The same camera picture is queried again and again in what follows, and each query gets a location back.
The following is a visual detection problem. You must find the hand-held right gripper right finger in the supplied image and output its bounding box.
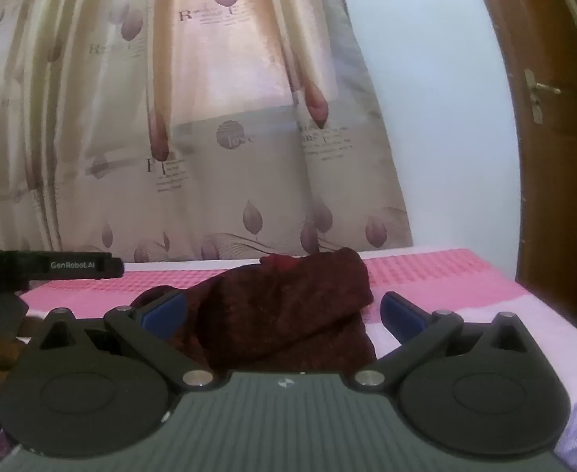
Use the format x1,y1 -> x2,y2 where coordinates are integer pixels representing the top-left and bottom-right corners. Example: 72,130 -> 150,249
351,291 -> 541,395

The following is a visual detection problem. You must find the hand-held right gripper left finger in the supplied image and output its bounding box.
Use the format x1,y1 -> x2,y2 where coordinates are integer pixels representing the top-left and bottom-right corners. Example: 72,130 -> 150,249
23,290 -> 215,396

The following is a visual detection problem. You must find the dark red knitted garment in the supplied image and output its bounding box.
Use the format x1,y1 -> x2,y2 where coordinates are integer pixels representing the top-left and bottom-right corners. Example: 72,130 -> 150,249
134,247 -> 378,379

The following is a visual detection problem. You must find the person's left hand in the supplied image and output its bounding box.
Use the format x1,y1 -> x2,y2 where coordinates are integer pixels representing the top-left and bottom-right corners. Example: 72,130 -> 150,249
0,317 -> 41,389

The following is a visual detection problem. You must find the pink checked bed sheet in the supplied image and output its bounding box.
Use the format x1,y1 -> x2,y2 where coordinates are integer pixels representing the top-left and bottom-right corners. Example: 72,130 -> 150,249
16,247 -> 577,468

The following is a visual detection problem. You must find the beige leaf print curtain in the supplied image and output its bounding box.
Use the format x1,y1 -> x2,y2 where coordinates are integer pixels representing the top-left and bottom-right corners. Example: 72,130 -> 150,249
0,0 -> 413,264

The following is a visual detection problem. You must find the brown wooden door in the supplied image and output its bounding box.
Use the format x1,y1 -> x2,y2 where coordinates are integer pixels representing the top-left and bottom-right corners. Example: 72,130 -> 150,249
468,0 -> 577,340

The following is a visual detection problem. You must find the brass door handle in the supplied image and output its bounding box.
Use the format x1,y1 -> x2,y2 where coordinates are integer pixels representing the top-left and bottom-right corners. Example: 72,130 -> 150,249
524,69 -> 562,125

